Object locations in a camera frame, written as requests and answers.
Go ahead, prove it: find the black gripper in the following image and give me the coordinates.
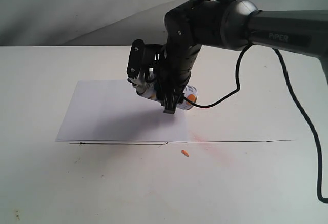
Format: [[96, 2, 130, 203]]
[[142, 43, 202, 114]]

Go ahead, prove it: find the white dotted spray paint can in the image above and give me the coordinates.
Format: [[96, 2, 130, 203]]
[[131, 70, 197, 106]]

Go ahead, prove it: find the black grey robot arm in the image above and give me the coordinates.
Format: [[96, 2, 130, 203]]
[[141, 0, 327, 114]]

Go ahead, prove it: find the white paper sheet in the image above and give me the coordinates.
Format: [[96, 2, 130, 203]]
[[56, 80, 189, 143]]

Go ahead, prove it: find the white backdrop sheet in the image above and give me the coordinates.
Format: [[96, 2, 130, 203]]
[[1, 0, 327, 46]]

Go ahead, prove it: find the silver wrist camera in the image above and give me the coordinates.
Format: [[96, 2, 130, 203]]
[[127, 39, 155, 94]]

